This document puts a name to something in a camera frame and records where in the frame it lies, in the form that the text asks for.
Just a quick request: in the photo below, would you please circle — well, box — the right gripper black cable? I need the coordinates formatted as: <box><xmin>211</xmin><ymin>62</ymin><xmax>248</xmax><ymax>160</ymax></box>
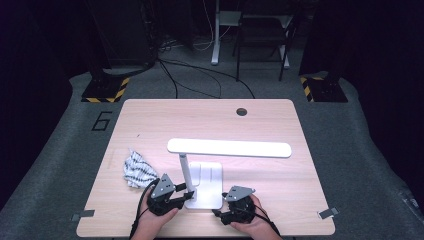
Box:
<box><xmin>248</xmin><ymin>203</ymin><xmax>283</xmax><ymax>238</ymax></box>

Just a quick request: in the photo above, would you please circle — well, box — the white cable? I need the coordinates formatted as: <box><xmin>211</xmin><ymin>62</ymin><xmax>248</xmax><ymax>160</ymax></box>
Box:
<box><xmin>192</xmin><ymin>0</ymin><xmax>232</xmax><ymax>52</ymax></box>

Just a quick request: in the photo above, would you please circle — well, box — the black yellow striped stand base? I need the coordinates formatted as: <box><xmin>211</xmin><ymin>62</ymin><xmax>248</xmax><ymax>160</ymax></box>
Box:
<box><xmin>299</xmin><ymin>75</ymin><xmax>349</xmax><ymax>103</ymax></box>
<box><xmin>80</xmin><ymin>74</ymin><xmax>131</xmax><ymax>104</ymax></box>

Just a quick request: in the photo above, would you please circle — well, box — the white desk lamp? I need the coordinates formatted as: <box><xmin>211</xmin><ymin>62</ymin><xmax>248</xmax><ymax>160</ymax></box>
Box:
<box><xmin>166</xmin><ymin>137</ymin><xmax>293</xmax><ymax>211</ymax></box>

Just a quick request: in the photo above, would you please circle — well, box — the white desk frame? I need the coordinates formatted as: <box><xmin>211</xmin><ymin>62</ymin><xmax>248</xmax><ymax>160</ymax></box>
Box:
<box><xmin>210</xmin><ymin>0</ymin><xmax>291</xmax><ymax>69</ymax></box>

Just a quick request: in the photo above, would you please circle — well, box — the dark cabinet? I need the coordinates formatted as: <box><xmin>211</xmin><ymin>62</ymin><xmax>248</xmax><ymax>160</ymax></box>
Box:
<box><xmin>83</xmin><ymin>0</ymin><xmax>158</xmax><ymax>69</ymax></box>

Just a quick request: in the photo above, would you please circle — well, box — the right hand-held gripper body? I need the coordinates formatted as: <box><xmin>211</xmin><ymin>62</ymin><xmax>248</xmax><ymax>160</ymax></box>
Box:
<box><xmin>219</xmin><ymin>185</ymin><xmax>257</xmax><ymax>226</ymax></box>

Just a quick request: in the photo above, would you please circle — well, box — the person's right hand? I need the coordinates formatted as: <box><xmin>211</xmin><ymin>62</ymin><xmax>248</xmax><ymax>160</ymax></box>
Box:
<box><xmin>229</xmin><ymin>194</ymin><xmax>272</xmax><ymax>240</ymax></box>

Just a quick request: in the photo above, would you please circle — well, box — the grey tape strip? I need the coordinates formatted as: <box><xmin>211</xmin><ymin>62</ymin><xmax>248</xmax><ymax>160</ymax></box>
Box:
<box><xmin>71</xmin><ymin>209</ymin><xmax>96</xmax><ymax>222</ymax></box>
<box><xmin>317</xmin><ymin>206</ymin><xmax>340</xmax><ymax>220</ymax></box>

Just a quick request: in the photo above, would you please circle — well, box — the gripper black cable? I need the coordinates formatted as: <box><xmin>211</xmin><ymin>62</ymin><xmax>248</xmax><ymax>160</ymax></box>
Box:
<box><xmin>248</xmin><ymin>203</ymin><xmax>283</xmax><ymax>238</ymax></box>
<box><xmin>129</xmin><ymin>178</ymin><xmax>161</xmax><ymax>239</ymax></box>

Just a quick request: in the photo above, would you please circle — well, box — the black chair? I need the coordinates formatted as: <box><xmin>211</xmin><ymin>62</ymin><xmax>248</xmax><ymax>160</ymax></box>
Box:
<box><xmin>232</xmin><ymin>0</ymin><xmax>303</xmax><ymax>82</ymax></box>

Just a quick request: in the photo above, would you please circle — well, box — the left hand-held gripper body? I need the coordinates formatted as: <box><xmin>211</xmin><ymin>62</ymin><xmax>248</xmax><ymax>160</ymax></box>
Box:
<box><xmin>147</xmin><ymin>173</ymin><xmax>184</xmax><ymax>216</ymax></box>

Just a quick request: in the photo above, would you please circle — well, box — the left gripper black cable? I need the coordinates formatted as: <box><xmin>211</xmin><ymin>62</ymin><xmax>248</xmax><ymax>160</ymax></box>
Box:
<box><xmin>129</xmin><ymin>178</ymin><xmax>161</xmax><ymax>239</ymax></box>

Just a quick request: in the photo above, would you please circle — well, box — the black white patterned cloth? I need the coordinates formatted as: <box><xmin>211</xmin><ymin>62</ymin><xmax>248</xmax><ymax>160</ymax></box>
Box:
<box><xmin>123</xmin><ymin>148</ymin><xmax>160</xmax><ymax>190</ymax></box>

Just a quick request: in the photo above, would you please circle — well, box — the person's left hand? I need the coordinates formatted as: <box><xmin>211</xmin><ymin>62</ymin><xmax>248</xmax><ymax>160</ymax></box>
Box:
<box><xmin>136</xmin><ymin>196</ymin><xmax>179</xmax><ymax>234</ymax></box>

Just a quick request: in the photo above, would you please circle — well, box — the black floor cable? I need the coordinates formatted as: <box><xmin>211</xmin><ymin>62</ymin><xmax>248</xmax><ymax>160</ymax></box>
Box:
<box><xmin>158</xmin><ymin>59</ymin><xmax>256</xmax><ymax>100</ymax></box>
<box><xmin>157</xmin><ymin>59</ymin><xmax>179</xmax><ymax>100</ymax></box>

